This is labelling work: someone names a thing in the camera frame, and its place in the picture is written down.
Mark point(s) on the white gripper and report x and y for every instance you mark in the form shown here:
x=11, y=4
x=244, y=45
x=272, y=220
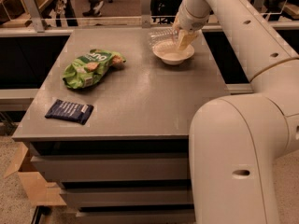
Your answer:
x=193, y=21

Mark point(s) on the clear plastic water bottle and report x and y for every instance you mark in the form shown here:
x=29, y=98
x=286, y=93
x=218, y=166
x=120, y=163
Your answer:
x=160, y=35

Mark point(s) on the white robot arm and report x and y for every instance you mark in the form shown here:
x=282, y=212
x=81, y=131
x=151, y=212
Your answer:
x=235, y=139

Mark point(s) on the white paper bowl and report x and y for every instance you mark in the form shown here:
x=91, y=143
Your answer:
x=167, y=51

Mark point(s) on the green snack chip bag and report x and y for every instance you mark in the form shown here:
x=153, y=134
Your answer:
x=88, y=69

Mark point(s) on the grey drawer cabinet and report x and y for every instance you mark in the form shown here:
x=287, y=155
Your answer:
x=129, y=163

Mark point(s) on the dark blue snack bar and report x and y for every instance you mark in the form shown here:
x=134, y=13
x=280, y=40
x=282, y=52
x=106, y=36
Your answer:
x=69, y=111

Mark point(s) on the cardboard box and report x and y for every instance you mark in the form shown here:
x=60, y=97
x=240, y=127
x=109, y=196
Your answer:
x=38, y=190

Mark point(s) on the middle metal glass bracket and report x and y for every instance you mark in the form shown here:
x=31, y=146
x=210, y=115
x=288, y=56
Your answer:
x=145, y=13

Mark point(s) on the left metal glass bracket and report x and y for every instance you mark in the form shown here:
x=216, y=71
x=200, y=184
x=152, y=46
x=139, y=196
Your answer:
x=35, y=15

